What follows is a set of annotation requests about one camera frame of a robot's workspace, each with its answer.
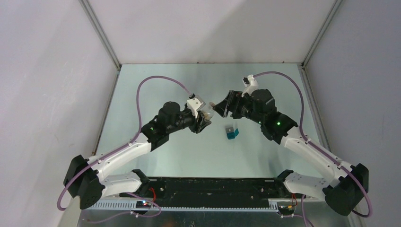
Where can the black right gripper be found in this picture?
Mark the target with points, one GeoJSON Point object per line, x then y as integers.
{"type": "Point", "coordinates": [233, 101]}

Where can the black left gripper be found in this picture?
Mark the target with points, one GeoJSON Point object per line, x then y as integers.
{"type": "Point", "coordinates": [206, 123]}

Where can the teal and clear pill box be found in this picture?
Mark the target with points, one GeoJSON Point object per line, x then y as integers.
{"type": "Point", "coordinates": [231, 132]}

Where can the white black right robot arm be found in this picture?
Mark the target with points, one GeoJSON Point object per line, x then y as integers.
{"type": "Point", "coordinates": [341, 185]}

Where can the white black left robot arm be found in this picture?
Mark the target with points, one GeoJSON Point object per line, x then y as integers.
{"type": "Point", "coordinates": [93, 178]}

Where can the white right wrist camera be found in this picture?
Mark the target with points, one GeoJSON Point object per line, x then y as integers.
{"type": "Point", "coordinates": [250, 84]}

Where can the white slotted cable duct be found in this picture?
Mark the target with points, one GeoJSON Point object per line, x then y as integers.
{"type": "Point", "coordinates": [141, 205]}

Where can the aluminium right side rail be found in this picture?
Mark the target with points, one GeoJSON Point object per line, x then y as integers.
{"type": "Point", "coordinates": [321, 132]}

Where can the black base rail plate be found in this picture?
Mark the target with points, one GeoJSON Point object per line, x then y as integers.
{"type": "Point", "coordinates": [199, 192]}

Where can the aluminium frame post right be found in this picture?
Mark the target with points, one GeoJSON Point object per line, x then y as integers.
{"type": "Point", "coordinates": [321, 32]}

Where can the aluminium frame post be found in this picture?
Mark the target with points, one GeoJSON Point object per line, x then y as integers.
{"type": "Point", "coordinates": [98, 28]}
{"type": "Point", "coordinates": [321, 32]}

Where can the aluminium frame post left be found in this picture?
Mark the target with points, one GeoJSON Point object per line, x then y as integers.
{"type": "Point", "coordinates": [98, 28]}

